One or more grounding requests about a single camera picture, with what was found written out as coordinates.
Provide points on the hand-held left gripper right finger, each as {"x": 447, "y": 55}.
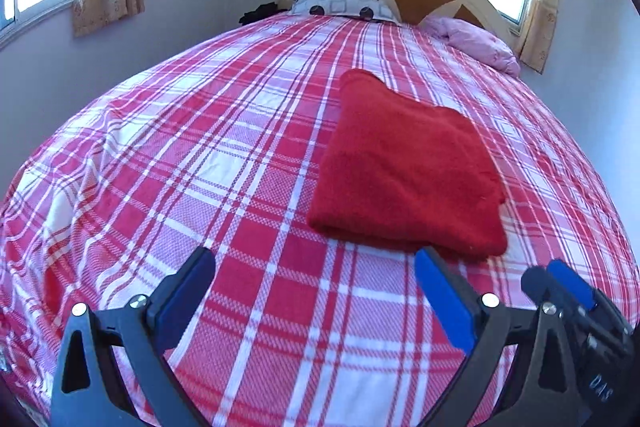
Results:
{"x": 445, "y": 302}

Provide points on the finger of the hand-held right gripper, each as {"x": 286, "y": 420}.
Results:
{"x": 572, "y": 284}
{"x": 537, "y": 282}

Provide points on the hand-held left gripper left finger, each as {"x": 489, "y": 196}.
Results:
{"x": 185, "y": 302}

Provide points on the red knit sweater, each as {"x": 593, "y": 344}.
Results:
{"x": 405, "y": 167}

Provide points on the red plaid bed sheet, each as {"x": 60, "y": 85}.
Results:
{"x": 200, "y": 132}

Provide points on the pink pillow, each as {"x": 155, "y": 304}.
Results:
{"x": 470, "y": 39}

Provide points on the black object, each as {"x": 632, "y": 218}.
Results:
{"x": 257, "y": 13}

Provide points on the grey patterned pillow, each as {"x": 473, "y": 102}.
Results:
{"x": 340, "y": 2}

